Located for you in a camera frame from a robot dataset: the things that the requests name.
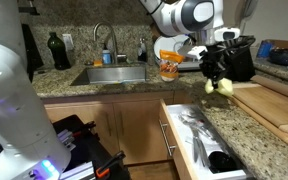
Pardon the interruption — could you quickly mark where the wooden cutting board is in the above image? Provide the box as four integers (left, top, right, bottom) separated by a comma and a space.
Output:
232, 81, 288, 136
230, 96, 288, 148

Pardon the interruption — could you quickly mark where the orange cleaner bottle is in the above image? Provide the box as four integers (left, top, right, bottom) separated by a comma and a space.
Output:
158, 49, 185, 83

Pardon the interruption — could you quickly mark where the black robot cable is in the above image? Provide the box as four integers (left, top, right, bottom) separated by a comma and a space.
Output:
213, 35, 257, 59

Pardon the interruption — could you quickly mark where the dark blue bowl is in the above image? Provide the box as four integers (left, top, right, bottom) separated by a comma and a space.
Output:
268, 47, 288, 67

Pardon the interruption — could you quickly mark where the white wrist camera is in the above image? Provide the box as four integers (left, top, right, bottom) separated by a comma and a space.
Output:
177, 44, 208, 60

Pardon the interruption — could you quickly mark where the black round lid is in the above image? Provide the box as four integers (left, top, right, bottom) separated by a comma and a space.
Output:
207, 150, 238, 174

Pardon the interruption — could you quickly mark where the black robot cart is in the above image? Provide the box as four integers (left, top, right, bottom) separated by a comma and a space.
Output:
52, 114, 132, 180

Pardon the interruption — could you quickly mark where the dark green glass bottle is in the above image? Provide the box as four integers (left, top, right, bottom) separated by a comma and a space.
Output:
47, 31, 72, 71

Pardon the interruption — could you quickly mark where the black flat board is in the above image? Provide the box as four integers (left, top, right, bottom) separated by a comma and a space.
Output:
20, 23, 45, 83

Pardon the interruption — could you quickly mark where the wooden cabinet door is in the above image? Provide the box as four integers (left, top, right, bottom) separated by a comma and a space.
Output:
113, 99, 167, 165
44, 102, 120, 157

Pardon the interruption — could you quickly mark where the blue label soap pump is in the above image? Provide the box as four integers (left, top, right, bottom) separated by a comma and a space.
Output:
102, 42, 113, 65

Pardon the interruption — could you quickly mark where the blue packet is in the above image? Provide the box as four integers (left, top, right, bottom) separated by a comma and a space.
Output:
256, 40, 274, 59

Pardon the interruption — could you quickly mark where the stainless steel sink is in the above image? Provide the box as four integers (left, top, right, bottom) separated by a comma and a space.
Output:
71, 64, 148, 87

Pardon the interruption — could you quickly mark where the long rounded wooden piece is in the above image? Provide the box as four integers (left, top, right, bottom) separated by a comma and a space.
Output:
250, 74, 288, 104

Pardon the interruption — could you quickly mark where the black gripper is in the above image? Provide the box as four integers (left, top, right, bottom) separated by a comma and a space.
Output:
199, 43, 232, 88

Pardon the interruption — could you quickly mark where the black knife block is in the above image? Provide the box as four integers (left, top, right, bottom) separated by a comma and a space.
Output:
223, 36, 257, 83

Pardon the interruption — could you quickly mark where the dark dish soap bottle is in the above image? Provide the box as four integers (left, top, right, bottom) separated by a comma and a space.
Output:
137, 37, 149, 63

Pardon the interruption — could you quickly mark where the wooden drawer white inside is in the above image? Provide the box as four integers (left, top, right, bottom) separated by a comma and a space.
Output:
158, 98, 252, 180

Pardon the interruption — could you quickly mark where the white wall outlet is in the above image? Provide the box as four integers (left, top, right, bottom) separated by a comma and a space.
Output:
62, 33, 75, 51

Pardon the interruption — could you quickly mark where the light metal rail bundle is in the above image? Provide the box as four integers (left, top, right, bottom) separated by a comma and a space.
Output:
56, 129, 76, 149
59, 160, 97, 180

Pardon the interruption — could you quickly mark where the white plate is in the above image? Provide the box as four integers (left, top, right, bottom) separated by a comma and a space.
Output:
153, 34, 193, 64

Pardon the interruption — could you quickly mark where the steel arched faucet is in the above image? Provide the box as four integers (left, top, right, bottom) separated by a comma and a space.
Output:
93, 21, 119, 65

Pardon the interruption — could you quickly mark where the black clamp orange grip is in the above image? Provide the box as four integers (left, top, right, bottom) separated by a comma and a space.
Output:
72, 121, 97, 138
95, 150, 127, 179

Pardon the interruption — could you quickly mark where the yellow sponge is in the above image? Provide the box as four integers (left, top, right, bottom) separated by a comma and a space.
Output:
204, 77, 234, 98

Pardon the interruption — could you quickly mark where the metal drawer handle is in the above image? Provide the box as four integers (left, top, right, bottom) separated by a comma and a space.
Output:
158, 119, 178, 158

